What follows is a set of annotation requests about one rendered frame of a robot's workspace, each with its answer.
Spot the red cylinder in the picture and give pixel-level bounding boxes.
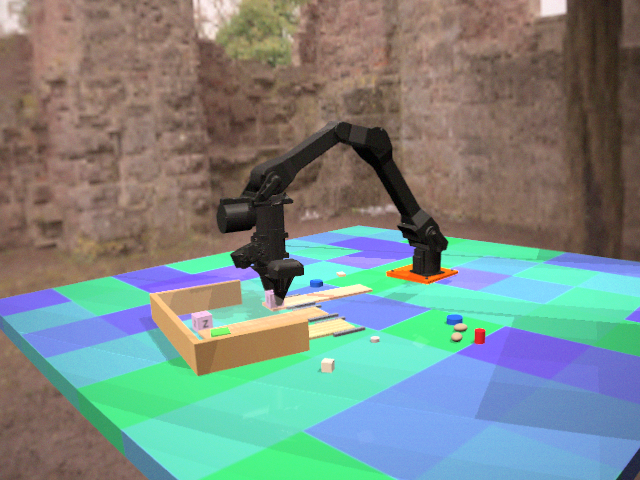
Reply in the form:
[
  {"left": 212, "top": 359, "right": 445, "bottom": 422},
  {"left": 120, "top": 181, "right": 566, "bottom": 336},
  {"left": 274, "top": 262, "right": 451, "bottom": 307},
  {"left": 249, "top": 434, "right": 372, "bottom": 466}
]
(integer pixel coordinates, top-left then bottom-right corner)
[{"left": 474, "top": 328, "right": 486, "bottom": 344}]

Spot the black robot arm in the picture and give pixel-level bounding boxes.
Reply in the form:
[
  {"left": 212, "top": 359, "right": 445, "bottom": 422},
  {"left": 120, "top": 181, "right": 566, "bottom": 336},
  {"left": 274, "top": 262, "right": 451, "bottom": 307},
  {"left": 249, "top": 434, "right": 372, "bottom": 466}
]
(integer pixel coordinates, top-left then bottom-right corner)
[{"left": 217, "top": 121, "right": 449, "bottom": 278}]

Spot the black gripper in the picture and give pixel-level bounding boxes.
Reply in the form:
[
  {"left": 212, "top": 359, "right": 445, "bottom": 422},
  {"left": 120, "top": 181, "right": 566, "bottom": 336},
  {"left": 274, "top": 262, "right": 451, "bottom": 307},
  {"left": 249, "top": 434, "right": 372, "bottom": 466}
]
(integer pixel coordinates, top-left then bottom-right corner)
[{"left": 250, "top": 227, "right": 304, "bottom": 300}]

